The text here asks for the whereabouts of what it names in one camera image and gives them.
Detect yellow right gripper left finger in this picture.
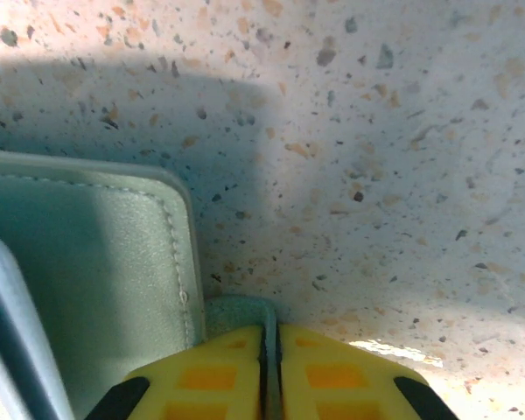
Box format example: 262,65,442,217
85,325,263,420

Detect green leather card holder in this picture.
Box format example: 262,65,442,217
0,148,290,420

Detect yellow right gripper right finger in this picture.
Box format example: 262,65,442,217
276,324,460,420

